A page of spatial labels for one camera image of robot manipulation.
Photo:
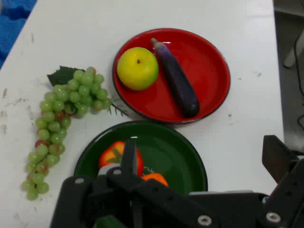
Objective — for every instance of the red round plate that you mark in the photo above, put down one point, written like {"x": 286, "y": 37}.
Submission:
{"x": 204, "y": 71}

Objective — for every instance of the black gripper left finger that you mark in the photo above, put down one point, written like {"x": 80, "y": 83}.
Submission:
{"x": 147, "y": 197}

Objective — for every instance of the yellow green toy apple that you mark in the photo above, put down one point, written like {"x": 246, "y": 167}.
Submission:
{"x": 137, "y": 69}

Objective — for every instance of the red orange toy tomato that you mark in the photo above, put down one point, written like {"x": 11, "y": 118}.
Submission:
{"x": 109, "y": 156}

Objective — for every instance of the green toy grape bunch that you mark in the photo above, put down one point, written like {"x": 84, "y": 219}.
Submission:
{"x": 59, "y": 102}

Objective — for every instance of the purple toy eggplant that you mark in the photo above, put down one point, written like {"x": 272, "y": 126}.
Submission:
{"x": 178, "y": 80}

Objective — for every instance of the blue foam padding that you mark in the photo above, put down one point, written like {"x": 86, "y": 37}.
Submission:
{"x": 12, "y": 28}

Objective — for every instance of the small orange toy fruit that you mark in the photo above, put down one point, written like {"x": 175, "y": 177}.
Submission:
{"x": 155, "y": 178}

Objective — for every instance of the dark green round plate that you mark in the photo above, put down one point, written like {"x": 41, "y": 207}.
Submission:
{"x": 171, "y": 156}

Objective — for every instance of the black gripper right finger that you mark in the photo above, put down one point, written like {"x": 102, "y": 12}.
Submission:
{"x": 288, "y": 180}

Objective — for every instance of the grey chair leg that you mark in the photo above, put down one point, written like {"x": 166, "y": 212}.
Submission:
{"x": 293, "y": 53}

